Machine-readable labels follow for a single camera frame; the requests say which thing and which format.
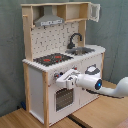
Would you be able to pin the black toy faucet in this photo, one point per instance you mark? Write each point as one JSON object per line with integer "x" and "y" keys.
{"x": 71, "y": 44}

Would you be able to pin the grey range hood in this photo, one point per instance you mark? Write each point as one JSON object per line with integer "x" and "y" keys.
{"x": 48, "y": 18}

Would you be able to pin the wooden toy kitchen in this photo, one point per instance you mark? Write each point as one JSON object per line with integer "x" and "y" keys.
{"x": 46, "y": 40}

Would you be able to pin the left red oven knob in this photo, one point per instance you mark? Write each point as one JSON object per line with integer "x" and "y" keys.
{"x": 56, "y": 75}

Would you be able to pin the toy oven door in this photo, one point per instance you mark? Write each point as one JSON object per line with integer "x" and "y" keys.
{"x": 62, "y": 102}

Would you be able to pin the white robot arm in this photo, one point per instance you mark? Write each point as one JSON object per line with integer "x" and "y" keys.
{"x": 120, "y": 91}

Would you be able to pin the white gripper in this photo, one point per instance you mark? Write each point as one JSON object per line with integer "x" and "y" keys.
{"x": 67, "y": 80}

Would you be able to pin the white cabinet door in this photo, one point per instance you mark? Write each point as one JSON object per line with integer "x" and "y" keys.
{"x": 91, "y": 63}

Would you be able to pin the grey toy sink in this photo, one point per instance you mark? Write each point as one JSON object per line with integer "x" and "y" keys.
{"x": 79, "y": 51}

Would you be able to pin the black toy stovetop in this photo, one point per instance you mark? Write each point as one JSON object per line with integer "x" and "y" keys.
{"x": 52, "y": 59}

